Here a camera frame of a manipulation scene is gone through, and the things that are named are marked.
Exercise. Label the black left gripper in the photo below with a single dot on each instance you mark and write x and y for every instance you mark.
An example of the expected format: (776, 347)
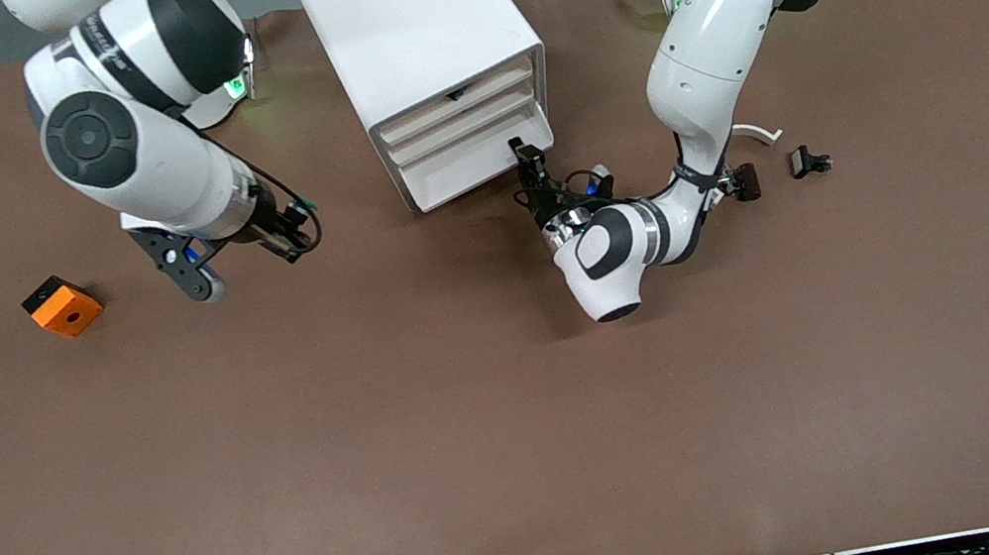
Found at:
(546, 204)

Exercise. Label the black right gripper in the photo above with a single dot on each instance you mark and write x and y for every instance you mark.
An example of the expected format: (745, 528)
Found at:
(277, 228)

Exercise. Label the green push button switch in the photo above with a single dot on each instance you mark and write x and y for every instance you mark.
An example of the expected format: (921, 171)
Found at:
(300, 207)

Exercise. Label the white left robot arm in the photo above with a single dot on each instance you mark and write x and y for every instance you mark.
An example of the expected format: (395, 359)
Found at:
(708, 51)

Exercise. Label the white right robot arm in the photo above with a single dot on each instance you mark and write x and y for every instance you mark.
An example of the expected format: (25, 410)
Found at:
(133, 157)

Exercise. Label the small black cabinet latch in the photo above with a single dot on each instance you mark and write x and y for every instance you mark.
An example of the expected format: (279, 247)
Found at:
(456, 92)

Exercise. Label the small brown electrical component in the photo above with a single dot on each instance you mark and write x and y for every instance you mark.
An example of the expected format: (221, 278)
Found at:
(748, 181)

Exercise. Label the orange block with black side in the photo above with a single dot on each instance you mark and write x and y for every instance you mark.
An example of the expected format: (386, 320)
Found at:
(68, 311)

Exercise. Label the small black electrical component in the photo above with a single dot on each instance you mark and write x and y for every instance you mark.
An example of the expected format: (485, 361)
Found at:
(802, 162)

